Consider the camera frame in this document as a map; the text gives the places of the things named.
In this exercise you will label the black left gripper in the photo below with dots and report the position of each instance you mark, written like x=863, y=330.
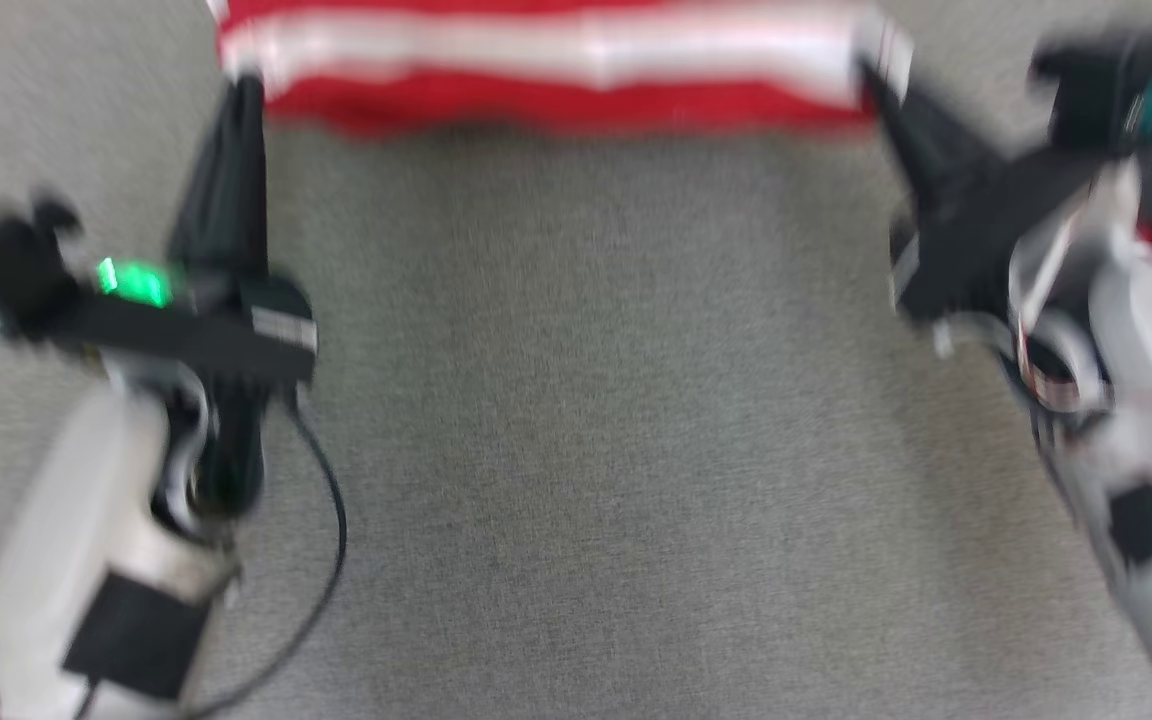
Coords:
x=206, y=330

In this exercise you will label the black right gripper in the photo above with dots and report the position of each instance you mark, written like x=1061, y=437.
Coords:
x=986, y=240

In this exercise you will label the red shorts with white stripes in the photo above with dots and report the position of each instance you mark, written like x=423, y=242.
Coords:
x=556, y=60

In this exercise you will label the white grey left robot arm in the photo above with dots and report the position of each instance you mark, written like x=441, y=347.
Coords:
x=86, y=520

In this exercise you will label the grey fabric sofa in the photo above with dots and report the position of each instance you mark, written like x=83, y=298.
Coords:
x=586, y=400

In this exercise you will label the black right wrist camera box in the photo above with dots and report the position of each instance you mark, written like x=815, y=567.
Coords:
x=1096, y=85

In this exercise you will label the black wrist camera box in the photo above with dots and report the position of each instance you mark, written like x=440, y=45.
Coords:
x=16, y=270
x=1096, y=85

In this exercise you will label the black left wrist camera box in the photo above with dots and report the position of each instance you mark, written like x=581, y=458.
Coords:
x=16, y=270

